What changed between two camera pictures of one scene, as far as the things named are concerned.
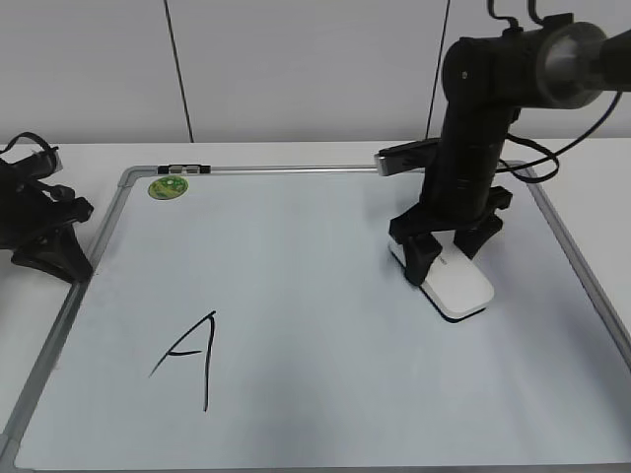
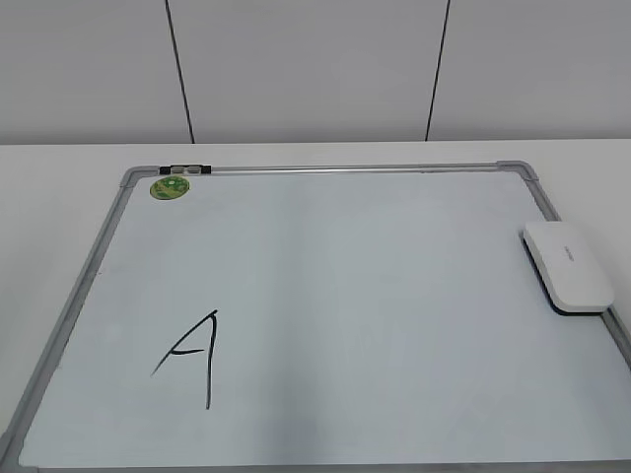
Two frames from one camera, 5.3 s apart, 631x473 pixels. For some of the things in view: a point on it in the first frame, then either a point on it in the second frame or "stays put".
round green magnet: x=168 y=187 stays put
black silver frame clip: x=183 y=168 stays put
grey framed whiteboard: x=250 y=318 stays put
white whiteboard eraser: x=453 y=282 → x=567 y=268
